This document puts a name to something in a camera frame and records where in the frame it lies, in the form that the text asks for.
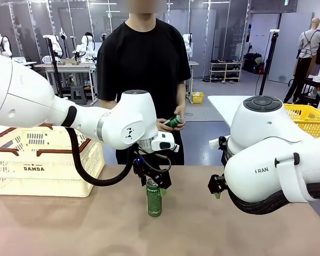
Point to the person's left hand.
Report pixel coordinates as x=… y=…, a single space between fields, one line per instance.
x=183 y=110

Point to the small white desk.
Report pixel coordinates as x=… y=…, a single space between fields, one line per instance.
x=29 y=63

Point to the person in black t-shirt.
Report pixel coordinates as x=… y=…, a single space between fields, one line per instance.
x=144 y=58

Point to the small yellow crate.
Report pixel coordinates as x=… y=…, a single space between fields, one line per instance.
x=198 y=98

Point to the white shoe rack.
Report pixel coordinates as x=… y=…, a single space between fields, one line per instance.
x=225 y=63

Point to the long white workbench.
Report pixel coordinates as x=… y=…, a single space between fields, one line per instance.
x=66 y=65

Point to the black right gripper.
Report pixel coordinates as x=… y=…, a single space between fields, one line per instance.
x=217 y=184

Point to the white background desk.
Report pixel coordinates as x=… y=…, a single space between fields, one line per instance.
x=194 y=63

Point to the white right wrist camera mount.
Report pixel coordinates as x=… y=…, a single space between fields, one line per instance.
x=214 y=144

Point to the green slim drink can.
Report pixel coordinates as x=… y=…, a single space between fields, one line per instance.
x=154 y=202
x=173 y=122

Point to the open laptop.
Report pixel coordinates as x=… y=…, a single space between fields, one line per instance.
x=18 y=60

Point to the person's left forearm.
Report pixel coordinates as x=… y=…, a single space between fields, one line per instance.
x=182 y=97

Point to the black tripod with white head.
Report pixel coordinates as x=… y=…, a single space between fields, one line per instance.
x=268 y=64

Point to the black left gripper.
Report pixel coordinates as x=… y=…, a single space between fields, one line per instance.
x=144 y=166

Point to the grey step stool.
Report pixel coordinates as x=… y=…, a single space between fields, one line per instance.
x=78 y=92

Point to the yellow plastic basket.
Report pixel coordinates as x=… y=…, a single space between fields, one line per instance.
x=309 y=120

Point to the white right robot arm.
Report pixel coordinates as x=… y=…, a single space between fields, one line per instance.
x=256 y=128

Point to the person's right hand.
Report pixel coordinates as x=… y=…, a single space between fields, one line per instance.
x=160 y=124

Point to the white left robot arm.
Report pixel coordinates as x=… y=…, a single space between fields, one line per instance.
x=29 y=93

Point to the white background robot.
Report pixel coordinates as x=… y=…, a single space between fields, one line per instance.
x=56 y=45
x=187 y=42
x=5 y=45
x=84 y=44

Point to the black bag pile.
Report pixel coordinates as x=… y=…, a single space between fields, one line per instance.
x=250 y=64

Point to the black tripod pole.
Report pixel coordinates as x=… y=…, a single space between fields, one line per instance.
x=54 y=66

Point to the mannequin with grey apron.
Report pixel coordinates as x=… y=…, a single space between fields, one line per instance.
x=308 y=45

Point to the white table with grey leg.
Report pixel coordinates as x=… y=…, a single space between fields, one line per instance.
x=221 y=106

